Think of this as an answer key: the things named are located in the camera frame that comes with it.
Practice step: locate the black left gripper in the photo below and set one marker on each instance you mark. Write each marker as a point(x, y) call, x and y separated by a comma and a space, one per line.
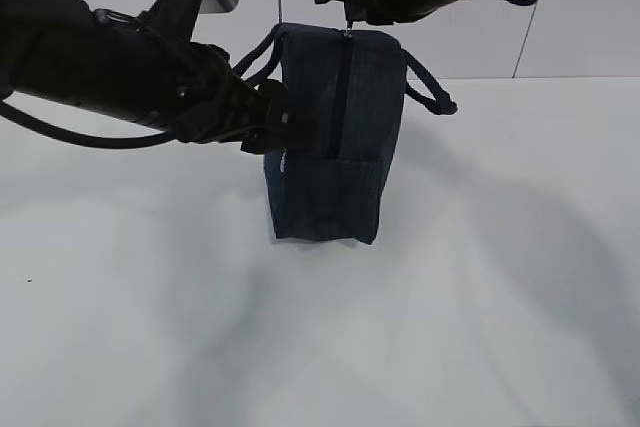
point(227, 109)

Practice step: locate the navy blue lunch bag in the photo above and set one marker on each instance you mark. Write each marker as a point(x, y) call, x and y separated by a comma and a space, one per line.
point(352, 85)

